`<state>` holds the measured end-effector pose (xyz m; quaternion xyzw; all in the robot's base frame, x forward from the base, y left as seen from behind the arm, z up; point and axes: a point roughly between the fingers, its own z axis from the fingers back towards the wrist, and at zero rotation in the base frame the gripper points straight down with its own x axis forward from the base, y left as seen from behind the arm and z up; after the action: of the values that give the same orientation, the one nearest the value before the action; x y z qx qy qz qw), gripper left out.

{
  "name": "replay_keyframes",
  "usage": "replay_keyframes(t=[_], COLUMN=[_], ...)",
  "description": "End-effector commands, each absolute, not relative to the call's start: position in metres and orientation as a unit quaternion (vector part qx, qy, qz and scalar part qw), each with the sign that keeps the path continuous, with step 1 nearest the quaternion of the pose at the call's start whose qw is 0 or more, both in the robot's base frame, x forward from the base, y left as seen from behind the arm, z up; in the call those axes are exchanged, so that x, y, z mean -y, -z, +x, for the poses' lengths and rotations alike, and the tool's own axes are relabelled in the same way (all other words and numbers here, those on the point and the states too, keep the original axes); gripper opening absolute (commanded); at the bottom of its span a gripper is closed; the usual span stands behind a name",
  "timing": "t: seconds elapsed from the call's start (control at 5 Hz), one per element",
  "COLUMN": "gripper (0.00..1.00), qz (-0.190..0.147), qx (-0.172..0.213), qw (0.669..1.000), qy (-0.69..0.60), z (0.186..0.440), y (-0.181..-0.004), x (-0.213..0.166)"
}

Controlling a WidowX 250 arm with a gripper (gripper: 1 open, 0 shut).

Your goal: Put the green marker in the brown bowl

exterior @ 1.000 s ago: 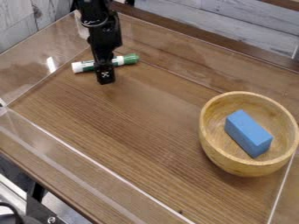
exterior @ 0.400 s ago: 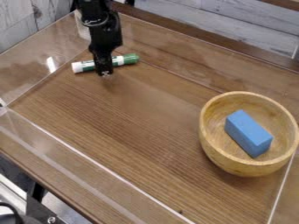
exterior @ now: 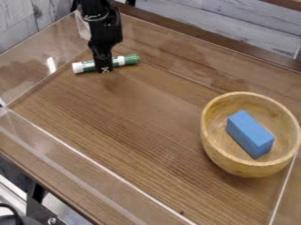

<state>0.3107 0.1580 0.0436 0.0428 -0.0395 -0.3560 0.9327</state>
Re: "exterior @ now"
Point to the blue foam block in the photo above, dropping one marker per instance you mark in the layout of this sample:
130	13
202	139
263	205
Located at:
249	134

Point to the clear acrylic tray wall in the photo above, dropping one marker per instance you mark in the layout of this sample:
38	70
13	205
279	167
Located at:
110	140

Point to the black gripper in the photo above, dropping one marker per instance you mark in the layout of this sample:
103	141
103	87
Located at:
105	21

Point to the green white marker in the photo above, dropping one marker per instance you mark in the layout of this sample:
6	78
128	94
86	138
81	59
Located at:
122	60

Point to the clear acrylic corner brace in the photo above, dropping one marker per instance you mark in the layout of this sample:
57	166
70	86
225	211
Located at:
83	27

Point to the black metal table bracket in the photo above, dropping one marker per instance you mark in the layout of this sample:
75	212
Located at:
37	210

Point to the brown wooden bowl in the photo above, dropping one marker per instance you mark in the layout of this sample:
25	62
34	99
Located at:
223	149

